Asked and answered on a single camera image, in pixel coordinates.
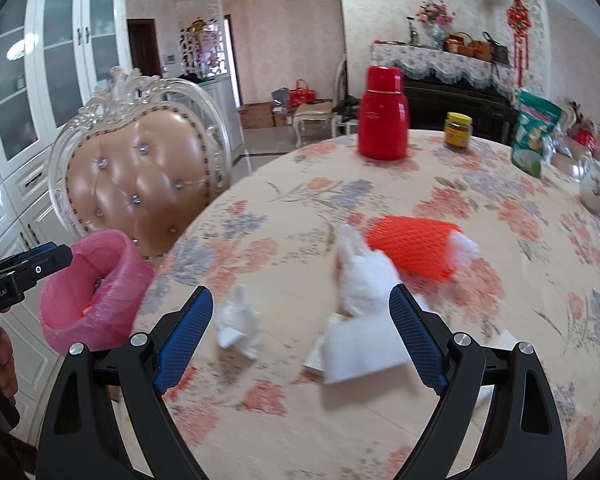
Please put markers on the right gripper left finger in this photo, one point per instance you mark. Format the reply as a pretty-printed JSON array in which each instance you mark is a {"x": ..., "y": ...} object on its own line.
[{"x": 80, "y": 436}]

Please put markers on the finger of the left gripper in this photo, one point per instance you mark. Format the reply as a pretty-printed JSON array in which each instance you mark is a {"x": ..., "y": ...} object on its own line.
[{"x": 21, "y": 272}]

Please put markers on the white foam sheet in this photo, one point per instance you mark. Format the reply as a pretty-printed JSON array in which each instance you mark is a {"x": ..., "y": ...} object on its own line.
[{"x": 350, "y": 348}]

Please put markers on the small white tissue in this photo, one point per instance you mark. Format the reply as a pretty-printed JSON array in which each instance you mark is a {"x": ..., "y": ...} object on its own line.
[{"x": 238, "y": 326}]

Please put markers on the orange foam net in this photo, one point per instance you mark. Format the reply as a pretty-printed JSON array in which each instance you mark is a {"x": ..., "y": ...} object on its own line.
[{"x": 432, "y": 249}]

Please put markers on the pink lined trash bin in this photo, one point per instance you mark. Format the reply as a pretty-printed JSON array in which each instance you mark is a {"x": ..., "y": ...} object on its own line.
[{"x": 96, "y": 299}]

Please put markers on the left hand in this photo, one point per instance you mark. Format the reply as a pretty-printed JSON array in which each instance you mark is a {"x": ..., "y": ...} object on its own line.
[{"x": 8, "y": 377}]

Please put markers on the ornate beige leather chair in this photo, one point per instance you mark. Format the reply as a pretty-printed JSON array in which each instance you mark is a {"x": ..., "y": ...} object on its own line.
[{"x": 145, "y": 156}]

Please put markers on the floral tablecloth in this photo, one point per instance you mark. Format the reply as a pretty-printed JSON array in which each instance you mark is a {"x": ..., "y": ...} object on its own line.
[{"x": 274, "y": 234}]

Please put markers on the white floral teapot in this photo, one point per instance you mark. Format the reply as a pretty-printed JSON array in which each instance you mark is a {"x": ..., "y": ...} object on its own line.
[{"x": 590, "y": 182}]

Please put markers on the green snack bag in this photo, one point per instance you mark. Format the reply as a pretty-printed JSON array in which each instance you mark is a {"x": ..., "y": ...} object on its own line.
[{"x": 536, "y": 121}]

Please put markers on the red handbag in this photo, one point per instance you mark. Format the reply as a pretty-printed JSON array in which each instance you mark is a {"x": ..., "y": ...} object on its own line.
[{"x": 301, "y": 94}]

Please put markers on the yellow lid glass jar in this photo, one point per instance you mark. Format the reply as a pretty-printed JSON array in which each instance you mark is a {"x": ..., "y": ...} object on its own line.
[{"x": 457, "y": 131}]

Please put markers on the red thermos jug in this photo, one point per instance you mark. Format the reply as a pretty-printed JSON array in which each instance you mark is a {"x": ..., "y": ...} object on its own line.
[{"x": 383, "y": 116}]

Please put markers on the black handbag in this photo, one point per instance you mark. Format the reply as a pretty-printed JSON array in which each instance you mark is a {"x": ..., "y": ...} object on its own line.
[{"x": 499, "y": 53}]

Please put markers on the floral lace piano cover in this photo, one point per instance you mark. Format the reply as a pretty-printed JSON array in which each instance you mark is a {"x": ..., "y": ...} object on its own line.
[{"x": 419, "y": 63}]

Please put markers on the brown basket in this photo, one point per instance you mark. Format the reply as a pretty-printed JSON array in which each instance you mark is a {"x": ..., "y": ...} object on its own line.
[{"x": 463, "y": 44}]

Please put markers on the red chinese knot ornament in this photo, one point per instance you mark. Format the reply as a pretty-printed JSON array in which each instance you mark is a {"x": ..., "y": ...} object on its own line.
[{"x": 518, "y": 20}]

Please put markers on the pink flower bouquet vase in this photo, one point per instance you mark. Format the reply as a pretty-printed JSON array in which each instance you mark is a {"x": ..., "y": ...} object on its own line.
[{"x": 435, "y": 15}]

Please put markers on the white cabinet wall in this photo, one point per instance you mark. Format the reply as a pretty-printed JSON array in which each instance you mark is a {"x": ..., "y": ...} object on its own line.
[{"x": 54, "y": 54}]

